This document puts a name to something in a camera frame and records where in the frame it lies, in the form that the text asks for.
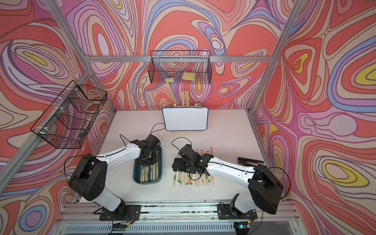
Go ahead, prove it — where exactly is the metal binder clip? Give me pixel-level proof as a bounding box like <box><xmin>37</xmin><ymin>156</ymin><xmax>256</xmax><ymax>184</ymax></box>
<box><xmin>195</xmin><ymin>102</ymin><xmax>203</xmax><ymax>108</ymax></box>

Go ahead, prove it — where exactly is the black stapler tool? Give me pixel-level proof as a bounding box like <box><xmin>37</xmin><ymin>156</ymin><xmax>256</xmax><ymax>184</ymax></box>
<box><xmin>238</xmin><ymin>157</ymin><xmax>264</xmax><ymax>167</ymax></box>

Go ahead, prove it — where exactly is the yellow note small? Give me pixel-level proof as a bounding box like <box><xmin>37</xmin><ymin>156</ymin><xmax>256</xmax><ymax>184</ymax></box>
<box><xmin>165</xmin><ymin>78</ymin><xmax>174</xmax><ymax>83</ymax></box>

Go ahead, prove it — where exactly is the yellow note large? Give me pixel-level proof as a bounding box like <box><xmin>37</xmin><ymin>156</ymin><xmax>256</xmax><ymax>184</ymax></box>
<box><xmin>182</xmin><ymin>72</ymin><xmax>196</xmax><ymax>81</ymax></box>

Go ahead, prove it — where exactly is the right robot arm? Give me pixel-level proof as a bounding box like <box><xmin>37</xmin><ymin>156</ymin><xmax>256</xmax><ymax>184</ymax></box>
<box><xmin>172</xmin><ymin>144</ymin><xmax>284</xmax><ymax>216</ymax></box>

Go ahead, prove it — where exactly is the black wire basket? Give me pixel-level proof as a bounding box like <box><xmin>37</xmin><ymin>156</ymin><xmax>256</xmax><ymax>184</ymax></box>
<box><xmin>148</xmin><ymin>50</ymin><xmax>212</xmax><ymax>84</ymax></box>
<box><xmin>30</xmin><ymin>81</ymin><xmax>107</xmax><ymax>149</ymax></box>

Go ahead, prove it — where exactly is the twin panda chopstick pack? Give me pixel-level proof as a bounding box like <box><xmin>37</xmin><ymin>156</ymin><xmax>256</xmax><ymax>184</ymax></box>
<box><xmin>181</xmin><ymin>173</ymin><xmax>186</xmax><ymax>185</ymax></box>

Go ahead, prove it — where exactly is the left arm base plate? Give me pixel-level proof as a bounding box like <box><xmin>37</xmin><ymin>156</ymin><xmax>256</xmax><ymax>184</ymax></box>
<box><xmin>99</xmin><ymin>205</ymin><xmax>141</xmax><ymax>221</ymax></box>

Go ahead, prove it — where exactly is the white board blue frame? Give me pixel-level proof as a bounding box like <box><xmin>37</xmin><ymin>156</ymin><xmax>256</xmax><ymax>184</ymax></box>
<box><xmin>162</xmin><ymin>107</ymin><xmax>209</xmax><ymax>131</ymax></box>

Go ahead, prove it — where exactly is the black wire basket left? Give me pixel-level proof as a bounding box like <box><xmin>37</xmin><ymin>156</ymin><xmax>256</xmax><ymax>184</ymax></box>
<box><xmin>30</xmin><ymin>81</ymin><xmax>107</xmax><ymax>149</ymax></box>

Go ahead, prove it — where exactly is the teal storage box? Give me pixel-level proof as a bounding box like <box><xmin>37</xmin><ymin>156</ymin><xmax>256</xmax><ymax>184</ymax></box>
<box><xmin>133</xmin><ymin>145</ymin><xmax>163</xmax><ymax>185</ymax></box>

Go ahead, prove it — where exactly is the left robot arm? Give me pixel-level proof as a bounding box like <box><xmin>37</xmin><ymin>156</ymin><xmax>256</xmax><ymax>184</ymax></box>
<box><xmin>68</xmin><ymin>134</ymin><xmax>160</xmax><ymax>212</ymax></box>

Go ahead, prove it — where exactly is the red green chopstick pack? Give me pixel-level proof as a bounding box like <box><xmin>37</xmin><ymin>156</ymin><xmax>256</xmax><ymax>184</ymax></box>
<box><xmin>200</xmin><ymin>148</ymin><xmax>205</xmax><ymax>187</ymax></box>

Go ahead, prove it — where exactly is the wooden easel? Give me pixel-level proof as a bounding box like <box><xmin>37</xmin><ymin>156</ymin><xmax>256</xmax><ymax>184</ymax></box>
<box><xmin>173</xmin><ymin>90</ymin><xmax>190</xmax><ymax>107</ymax></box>

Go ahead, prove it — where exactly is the plain green text pack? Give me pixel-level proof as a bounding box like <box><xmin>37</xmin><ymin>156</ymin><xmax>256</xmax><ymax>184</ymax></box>
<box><xmin>178</xmin><ymin>172</ymin><xmax>182</xmax><ymax>185</ymax></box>

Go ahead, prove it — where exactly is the slim panda chopstick pack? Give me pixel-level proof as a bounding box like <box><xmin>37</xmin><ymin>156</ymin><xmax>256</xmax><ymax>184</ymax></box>
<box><xmin>173</xmin><ymin>172</ymin><xmax>177</xmax><ymax>187</ymax></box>

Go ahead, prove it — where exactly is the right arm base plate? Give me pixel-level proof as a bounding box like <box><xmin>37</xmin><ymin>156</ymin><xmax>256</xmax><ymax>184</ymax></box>
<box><xmin>217</xmin><ymin>202</ymin><xmax>258</xmax><ymax>221</ymax></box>

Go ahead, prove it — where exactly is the black wire basket back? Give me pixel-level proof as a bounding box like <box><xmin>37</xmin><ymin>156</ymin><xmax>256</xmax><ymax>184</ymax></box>
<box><xmin>148</xmin><ymin>50</ymin><xmax>212</xmax><ymax>84</ymax></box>

